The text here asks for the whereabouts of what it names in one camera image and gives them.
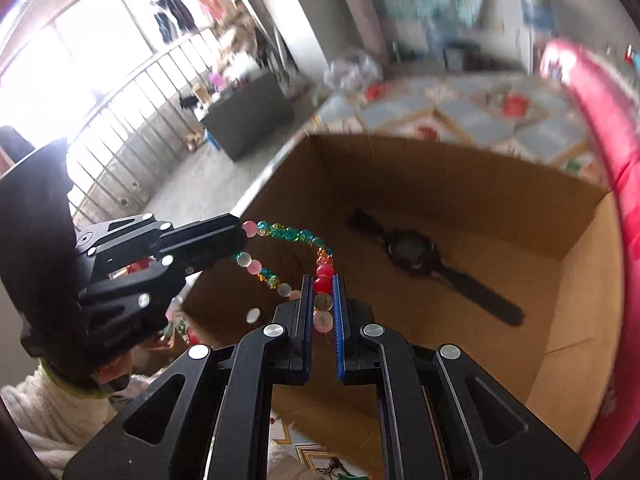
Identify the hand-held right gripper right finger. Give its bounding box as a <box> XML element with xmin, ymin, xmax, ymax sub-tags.
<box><xmin>332</xmin><ymin>274</ymin><xmax>593</xmax><ymax>480</ymax></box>

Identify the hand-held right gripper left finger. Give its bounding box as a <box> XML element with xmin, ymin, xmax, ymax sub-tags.
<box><xmin>62</xmin><ymin>274</ymin><xmax>314</xmax><ymax>480</ymax></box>

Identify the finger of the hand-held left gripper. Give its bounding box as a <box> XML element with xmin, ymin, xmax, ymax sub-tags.
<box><xmin>77</xmin><ymin>239</ymin><xmax>242</xmax><ymax>362</ymax></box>
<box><xmin>75</xmin><ymin>212</ymin><xmax>242</xmax><ymax>257</ymax></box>

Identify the multicolour bead bracelet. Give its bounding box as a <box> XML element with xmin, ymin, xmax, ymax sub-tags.
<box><xmin>231</xmin><ymin>219</ymin><xmax>335</xmax><ymax>333</ymax></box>

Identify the brown cardboard box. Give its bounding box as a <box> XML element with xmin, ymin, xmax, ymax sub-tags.
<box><xmin>182</xmin><ymin>132</ymin><xmax>626</xmax><ymax>480</ymax></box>

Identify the person's left hand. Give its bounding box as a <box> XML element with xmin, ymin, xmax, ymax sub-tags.
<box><xmin>92</xmin><ymin>351</ymin><xmax>136</xmax><ymax>393</ymax></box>

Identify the black wristwatch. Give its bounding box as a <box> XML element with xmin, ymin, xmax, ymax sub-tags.
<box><xmin>345</xmin><ymin>208</ymin><xmax>526</xmax><ymax>327</ymax></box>

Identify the grey cabinet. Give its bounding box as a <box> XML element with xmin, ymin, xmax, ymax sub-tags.
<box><xmin>200</xmin><ymin>72</ymin><xmax>296</xmax><ymax>161</ymax></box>

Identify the metal balcony railing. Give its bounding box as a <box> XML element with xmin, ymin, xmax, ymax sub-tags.
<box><xmin>0</xmin><ymin>25</ymin><xmax>221</xmax><ymax>226</ymax></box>

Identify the pile of clothes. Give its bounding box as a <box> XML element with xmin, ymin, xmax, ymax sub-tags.
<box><xmin>215</xmin><ymin>0</ymin><xmax>273</xmax><ymax>76</ymax></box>

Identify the clear plastic bag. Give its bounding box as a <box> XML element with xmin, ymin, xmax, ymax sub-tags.
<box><xmin>324</xmin><ymin>50</ymin><xmax>383</xmax><ymax>93</ymax></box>

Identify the dark hanging jacket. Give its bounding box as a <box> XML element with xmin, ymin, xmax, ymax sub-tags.
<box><xmin>152</xmin><ymin>0</ymin><xmax>196</xmax><ymax>43</ymax></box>

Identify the pale rolled tube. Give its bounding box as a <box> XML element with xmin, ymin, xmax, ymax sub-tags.
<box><xmin>340</xmin><ymin>0</ymin><xmax>388</xmax><ymax>63</ymax></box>

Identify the white water dispenser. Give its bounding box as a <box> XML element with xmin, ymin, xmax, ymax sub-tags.
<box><xmin>515</xmin><ymin>25</ymin><xmax>547</xmax><ymax>77</ymax></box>

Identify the blue water jug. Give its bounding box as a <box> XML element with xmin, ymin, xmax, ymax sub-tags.
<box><xmin>517</xmin><ymin>0</ymin><xmax>556</xmax><ymax>31</ymax></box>

